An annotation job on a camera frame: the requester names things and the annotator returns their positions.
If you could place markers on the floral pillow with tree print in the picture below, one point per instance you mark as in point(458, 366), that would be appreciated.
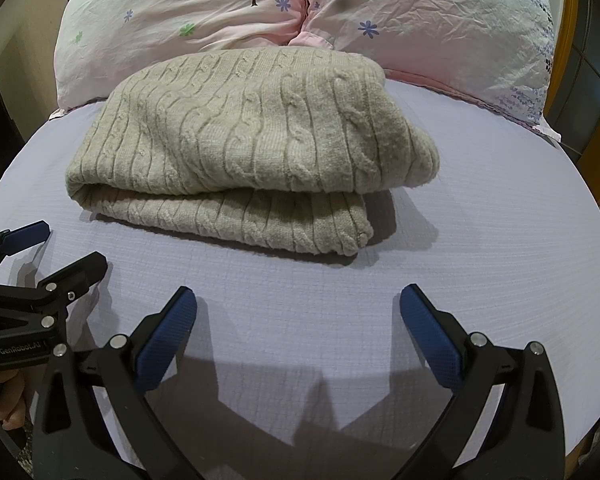
point(190, 15)

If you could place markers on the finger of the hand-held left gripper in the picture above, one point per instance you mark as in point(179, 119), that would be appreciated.
point(75, 272)
point(26, 238)

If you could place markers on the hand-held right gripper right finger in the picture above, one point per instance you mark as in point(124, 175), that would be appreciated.
point(432, 341)

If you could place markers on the wooden bed frame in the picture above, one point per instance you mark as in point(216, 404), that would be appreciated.
point(597, 170)

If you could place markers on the pink floral pillow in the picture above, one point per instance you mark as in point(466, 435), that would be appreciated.
point(430, 25)

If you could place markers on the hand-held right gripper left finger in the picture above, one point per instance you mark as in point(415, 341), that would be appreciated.
point(165, 345)

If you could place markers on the person's left hand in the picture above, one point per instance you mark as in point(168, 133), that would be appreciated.
point(11, 400)

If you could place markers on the lavender bed sheet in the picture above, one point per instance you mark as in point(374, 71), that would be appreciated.
point(290, 300)

